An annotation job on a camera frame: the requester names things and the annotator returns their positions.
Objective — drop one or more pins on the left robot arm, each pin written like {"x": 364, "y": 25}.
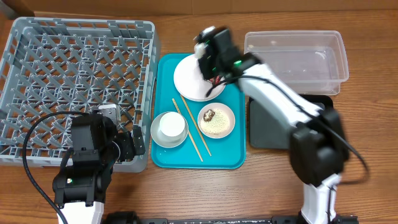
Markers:
{"x": 86, "y": 169}

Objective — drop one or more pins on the large white plate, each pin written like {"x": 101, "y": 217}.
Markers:
{"x": 189, "y": 81}

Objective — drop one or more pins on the clear plastic bin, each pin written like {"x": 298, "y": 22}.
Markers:
{"x": 311, "y": 62}

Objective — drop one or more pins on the red snack wrapper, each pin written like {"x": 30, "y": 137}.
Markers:
{"x": 216, "y": 80}

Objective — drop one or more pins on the left wooden chopstick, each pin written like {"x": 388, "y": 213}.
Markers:
{"x": 188, "y": 131}

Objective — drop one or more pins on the brown food chunk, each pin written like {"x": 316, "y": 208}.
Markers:
{"x": 208, "y": 115}

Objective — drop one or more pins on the pile of rice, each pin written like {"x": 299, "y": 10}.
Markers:
{"x": 219, "y": 124}

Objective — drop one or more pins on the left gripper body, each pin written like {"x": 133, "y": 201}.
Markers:
{"x": 126, "y": 149}

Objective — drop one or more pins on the teal plastic tray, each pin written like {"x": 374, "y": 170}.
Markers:
{"x": 201, "y": 152}

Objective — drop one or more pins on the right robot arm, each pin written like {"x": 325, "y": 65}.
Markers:
{"x": 317, "y": 145}

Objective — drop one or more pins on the right wooden chopstick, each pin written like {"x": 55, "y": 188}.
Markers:
{"x": 196, "y": 125}

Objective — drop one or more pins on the pink small bowl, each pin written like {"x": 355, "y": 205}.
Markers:
{"x": 220, "y": 106}

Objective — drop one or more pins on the grey dishwasher rack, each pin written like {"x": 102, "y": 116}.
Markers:
{"x": 51, "y": 65}

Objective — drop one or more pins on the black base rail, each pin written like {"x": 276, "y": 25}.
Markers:
{"x": 132, "y": 218}

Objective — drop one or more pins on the white paper cup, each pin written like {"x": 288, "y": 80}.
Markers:
{"x": 172, "y": 124}

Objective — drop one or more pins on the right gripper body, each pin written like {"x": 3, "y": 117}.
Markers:
{"x": 207, "y": 62}

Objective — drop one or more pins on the black waste tray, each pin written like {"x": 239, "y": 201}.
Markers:
{"x": 265, "y": 131}

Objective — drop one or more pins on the grey bowl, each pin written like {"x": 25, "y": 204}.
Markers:
{"x": 162, "y": 140}

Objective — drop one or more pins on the wooden chopstick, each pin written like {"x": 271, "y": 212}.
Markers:
{"x": 196, "y": 125}
{"x": 188, "y": 131}

